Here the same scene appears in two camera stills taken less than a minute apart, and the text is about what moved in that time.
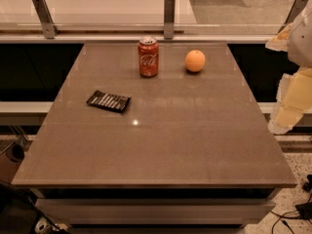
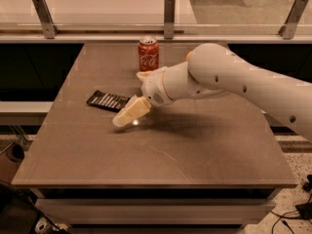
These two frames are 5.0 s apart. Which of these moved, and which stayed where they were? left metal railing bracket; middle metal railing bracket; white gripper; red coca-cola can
Moved: white gripper
Stayed: left metal railing bracket; red coca-cola can; middle metal railing bracket
